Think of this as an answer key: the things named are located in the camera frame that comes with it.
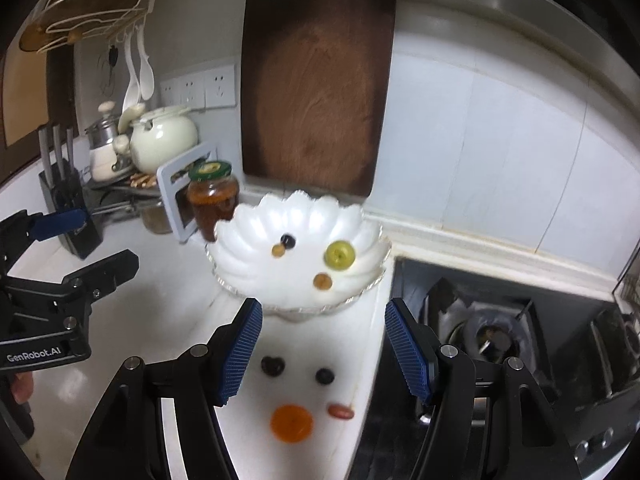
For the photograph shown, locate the white wall socket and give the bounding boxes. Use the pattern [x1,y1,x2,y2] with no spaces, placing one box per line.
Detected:
[181,73,207,109]
[205,64,236,109]
[160,79,183,107]

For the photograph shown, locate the black scissors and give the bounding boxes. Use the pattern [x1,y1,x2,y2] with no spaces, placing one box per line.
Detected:
[101,45,121,103]

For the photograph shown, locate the black knife block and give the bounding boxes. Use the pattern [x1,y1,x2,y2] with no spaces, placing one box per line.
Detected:
[39,167,103,260]

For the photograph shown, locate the white pot with steel lid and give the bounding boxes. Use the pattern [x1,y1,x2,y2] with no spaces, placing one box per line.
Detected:
[84,101,132,182]

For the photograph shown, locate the brown wooden cutting board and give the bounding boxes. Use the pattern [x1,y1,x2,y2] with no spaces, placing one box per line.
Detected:
[241,0,398,197]

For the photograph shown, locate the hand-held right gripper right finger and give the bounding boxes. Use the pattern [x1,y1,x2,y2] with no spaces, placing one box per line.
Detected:
[384,297,583,480]

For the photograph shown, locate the green grape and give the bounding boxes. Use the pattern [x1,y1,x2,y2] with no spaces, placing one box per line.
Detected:
[323,240,357,272]

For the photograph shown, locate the black burner grate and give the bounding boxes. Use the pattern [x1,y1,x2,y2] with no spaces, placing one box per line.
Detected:
[425,280,535,366]
[589,305,640,393]

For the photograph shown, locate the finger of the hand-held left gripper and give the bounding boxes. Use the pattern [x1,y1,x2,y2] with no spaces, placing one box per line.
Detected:
[0,209,92,273]
[45,249,140,311]

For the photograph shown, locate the white scalloped bowl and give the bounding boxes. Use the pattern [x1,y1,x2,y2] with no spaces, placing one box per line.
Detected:
[205,190,393,317]

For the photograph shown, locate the person's left hand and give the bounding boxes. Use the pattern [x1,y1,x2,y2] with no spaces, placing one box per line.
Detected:
[7,371,37,403]

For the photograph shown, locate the glass jar with green lid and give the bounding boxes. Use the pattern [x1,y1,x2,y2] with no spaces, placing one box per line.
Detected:
[186,159,241,242]

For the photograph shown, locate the white wire wall rack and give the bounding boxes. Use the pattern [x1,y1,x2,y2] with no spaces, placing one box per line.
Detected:
[19,0,166,57]

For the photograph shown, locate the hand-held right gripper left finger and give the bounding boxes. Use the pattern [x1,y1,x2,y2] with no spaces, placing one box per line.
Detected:
[65,298,264,480]

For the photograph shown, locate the black gas stove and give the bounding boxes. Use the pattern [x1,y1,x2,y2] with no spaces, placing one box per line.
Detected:
[345,255,640,480]

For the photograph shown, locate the white pot rack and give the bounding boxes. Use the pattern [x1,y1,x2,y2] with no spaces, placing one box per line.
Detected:
[82,141,221,246]

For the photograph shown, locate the orange tangerine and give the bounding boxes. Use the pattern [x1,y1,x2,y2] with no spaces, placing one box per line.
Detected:
[270,404,315,443]

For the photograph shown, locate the cream ceramic pot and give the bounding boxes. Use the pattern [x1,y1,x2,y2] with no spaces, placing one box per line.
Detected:
[117,102,199,175]

